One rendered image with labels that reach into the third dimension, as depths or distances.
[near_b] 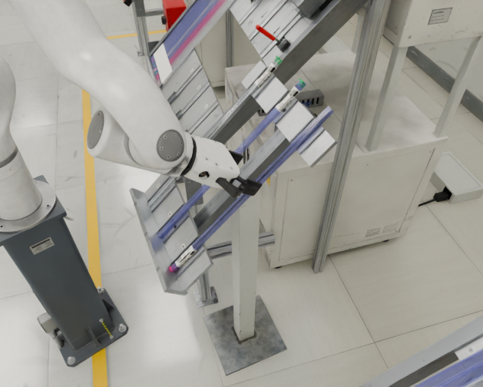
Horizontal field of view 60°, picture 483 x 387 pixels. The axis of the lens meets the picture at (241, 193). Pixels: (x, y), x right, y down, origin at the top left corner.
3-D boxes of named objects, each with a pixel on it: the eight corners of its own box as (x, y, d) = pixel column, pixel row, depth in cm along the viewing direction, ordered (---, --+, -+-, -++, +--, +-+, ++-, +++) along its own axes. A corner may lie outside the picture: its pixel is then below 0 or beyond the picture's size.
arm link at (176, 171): (187, 147, 68) (202, 152, 70) (172, 118, 74) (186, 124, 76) (163, 186, 71) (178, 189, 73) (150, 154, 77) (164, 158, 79)
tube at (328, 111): (174, 272, 97) (171, 272, 96) (173, 268, 98) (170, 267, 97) (334, 111, 82) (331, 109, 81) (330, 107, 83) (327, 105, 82)
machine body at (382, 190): (268, 277, 180) (276, 172, 135) (226, 171, 227) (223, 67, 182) (401, 243, 192) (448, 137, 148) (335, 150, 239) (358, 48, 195)
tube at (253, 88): (280, 58, 97) (277, 55, 96) (282, 61, 96) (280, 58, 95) (149, 205, 112) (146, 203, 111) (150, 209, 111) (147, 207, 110)
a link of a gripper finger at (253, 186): (243, 186, 76) (268, 193, 80) (236, 174, 78) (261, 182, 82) (233, 198, 77) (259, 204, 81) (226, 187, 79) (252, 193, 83)
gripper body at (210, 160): (197, 154, 69) (246, 170, 76) (179, 121, 76) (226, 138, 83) (176, 188, 72) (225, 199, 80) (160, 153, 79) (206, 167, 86)
